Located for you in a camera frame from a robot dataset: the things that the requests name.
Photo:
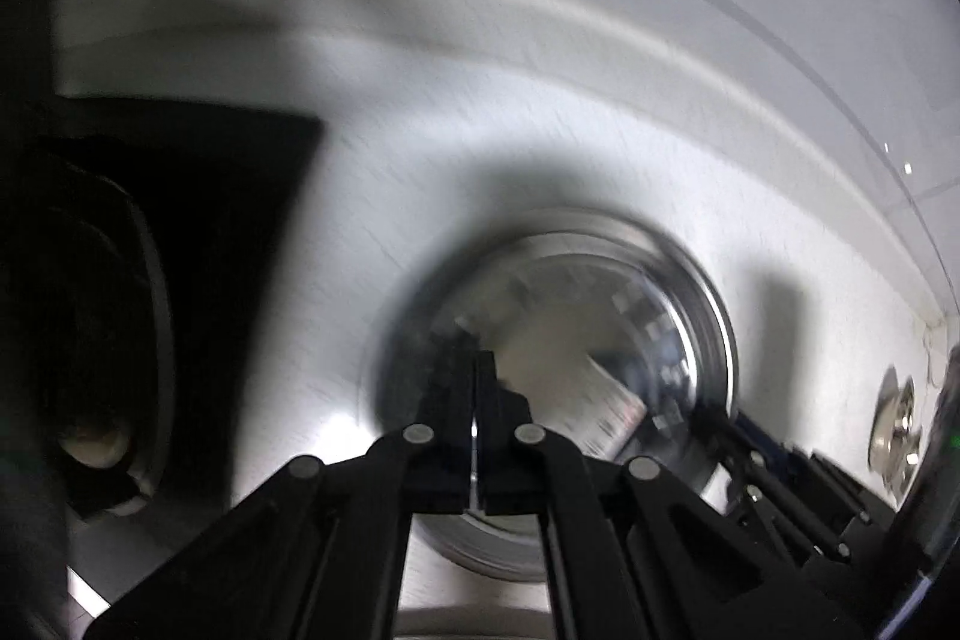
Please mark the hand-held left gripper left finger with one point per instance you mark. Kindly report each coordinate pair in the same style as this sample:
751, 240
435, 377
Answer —
450, 430

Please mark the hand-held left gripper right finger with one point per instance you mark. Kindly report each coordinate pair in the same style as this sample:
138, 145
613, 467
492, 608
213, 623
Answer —
499, 445

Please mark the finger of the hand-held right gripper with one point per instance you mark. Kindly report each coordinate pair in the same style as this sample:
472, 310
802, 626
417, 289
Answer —
780, 497

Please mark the stainless steel deep plate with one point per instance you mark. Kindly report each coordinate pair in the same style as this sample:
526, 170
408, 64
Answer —
570, 325

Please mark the shiny metal fixture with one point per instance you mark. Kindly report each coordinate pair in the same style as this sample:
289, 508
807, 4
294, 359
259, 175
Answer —
896, 430

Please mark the black gas cooktop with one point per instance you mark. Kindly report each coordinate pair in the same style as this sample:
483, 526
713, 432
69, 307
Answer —
225, 235

